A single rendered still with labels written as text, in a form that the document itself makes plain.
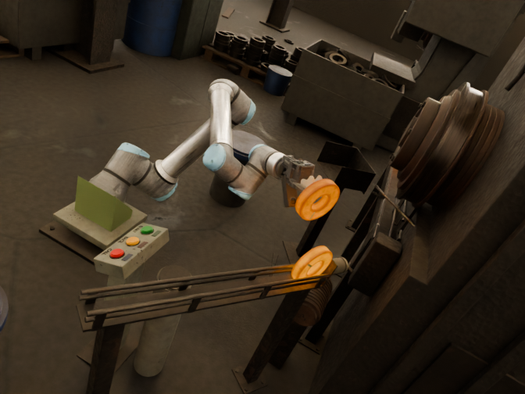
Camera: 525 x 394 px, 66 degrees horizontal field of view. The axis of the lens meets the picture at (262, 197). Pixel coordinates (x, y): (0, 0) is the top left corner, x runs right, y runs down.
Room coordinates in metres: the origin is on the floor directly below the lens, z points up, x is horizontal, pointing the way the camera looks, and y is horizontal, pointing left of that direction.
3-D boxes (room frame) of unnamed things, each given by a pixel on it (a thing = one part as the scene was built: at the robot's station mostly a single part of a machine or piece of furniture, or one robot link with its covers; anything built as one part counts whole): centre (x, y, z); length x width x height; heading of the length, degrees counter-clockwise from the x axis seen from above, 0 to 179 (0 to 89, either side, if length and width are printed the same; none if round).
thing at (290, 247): (2.03, -0.35, 0.36); 0.26 x 0.20 x 0.72; 24
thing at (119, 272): (0.95, 0.33, 0.31); 0.24 x 0.16 x 0.62; 169
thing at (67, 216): (1.53, 0.72, 0.10); 0.32 x 0.32 x 0.04; 80
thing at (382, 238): (1.24, -0.49, 0.68); 0.11 x 0.08 x 0.24; 79
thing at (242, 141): (2.29, 0.23, 0.22); 0.32 x 0.32 x 0.43
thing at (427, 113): (1.49, -0.42, 1.11); 0.28 x 0.06 x 0.28; 169
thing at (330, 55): (4.30, -0.37, 0.39); 1.03 x 0.83 x 0.79; 83
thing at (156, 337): (0.95, 0.17, 0.26); 0.12 x 0.12 x 0.52
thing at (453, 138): (1.47, -0.52, 1.11); 0.47 x 0.06 x 0.47; 169
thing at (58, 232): (1.53, 0.72, 0.04); 0.40 x 0.40 x 0.08; 80
